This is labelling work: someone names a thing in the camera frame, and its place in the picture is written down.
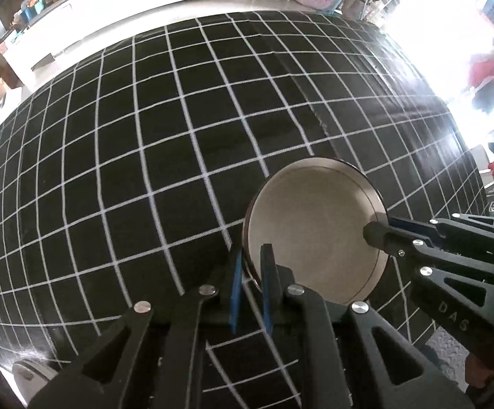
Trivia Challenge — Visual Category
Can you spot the small white plate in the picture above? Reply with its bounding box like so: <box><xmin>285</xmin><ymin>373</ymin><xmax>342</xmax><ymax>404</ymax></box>
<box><xmin>12</xmin><ymin>358</ymin><xmax>57</xmax><ymax>403</ymax></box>

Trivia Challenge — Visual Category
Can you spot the black white grid tablecloth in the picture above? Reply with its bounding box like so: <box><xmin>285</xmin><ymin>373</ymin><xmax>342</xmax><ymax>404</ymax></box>
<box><xmin>0</xmin><ymin>11</ymin><xmax>486</xmax><ymax>408</ymax></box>

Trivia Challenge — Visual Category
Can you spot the white low cabinet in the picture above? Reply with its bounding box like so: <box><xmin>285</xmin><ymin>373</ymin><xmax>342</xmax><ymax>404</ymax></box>
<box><xmin>2</xmin><ymin>0</ymin><xmax>156</xmax><ymax>54</ymax></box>

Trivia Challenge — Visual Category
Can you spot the person's right hand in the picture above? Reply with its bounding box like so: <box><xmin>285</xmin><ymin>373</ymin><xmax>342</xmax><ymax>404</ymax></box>
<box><xmin>465</xmin><ymin>353</ymin><xmax>494</xmax><ymax>409</ymax></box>

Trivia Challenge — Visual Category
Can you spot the floral patterned ceramic bowl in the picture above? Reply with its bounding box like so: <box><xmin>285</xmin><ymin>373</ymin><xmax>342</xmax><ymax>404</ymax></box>
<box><xmin>242</xmin><ymin>157</ymin><xmax>389</xmax><ymax>305</ymax></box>

